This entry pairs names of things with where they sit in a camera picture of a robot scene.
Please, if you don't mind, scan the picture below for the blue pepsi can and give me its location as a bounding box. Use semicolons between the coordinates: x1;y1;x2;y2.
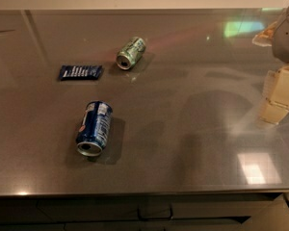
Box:
76;101;113;157

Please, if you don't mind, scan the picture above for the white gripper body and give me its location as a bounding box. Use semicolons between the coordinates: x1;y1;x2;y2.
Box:
272;6;289;64

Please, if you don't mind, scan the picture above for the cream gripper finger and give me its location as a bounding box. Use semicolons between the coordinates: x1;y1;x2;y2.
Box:
252;21;277;47
259;64;289;124

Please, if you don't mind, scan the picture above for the blue rxbar wrapper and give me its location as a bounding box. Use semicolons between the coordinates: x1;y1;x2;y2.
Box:
59;65;102;81

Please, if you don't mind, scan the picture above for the black drawer handle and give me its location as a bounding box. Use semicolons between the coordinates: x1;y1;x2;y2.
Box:
137;206;173;221

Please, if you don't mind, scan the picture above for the dark cabinet drawer front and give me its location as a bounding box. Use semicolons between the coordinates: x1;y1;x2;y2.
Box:
0;192;278;231

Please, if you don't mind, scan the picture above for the green soda can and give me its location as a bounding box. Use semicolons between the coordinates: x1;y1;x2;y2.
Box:
116;37;146;70

